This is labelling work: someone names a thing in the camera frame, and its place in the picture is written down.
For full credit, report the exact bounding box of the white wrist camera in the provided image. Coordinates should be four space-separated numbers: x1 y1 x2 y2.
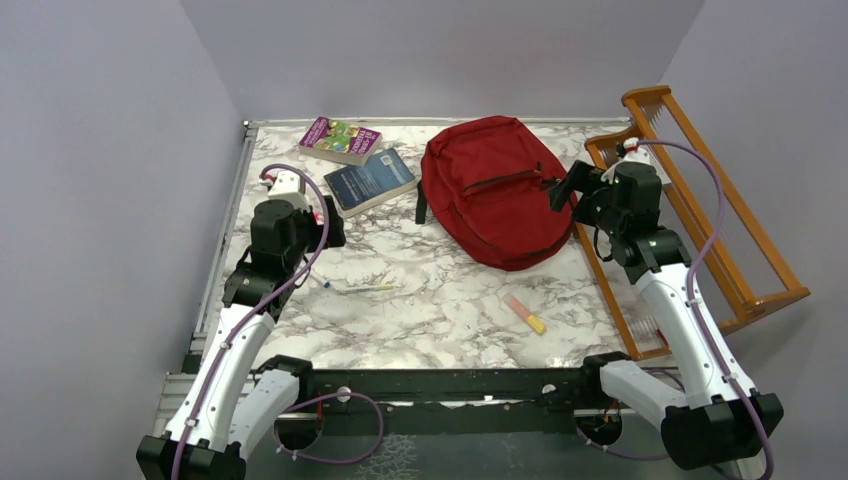
601 137 670 186
260 169 310 211

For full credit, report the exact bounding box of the red backpack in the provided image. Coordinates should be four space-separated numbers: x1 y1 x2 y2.
415 116 575 271

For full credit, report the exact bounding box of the blue capped pen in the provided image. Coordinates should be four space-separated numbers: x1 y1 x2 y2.
309 273 332 288

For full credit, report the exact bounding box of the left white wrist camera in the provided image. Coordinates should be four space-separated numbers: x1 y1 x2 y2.
260 169 310 211

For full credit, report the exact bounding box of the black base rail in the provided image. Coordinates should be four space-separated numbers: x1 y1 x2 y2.
258 352 627 449

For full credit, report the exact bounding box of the orange wooden rack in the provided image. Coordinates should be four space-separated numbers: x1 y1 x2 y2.
573 84 812 362

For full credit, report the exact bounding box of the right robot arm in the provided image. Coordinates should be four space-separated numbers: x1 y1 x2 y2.
548 161 784 474

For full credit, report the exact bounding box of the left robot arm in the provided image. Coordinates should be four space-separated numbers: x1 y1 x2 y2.
136 196 346 479

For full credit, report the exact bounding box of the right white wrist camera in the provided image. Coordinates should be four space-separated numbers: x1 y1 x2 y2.
601 137 670 186

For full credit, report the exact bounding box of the purple green paperback book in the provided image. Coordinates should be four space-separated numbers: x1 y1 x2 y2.
298 117 382 166

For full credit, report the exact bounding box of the dark blue book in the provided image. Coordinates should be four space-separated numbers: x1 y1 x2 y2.
324 148 418 218

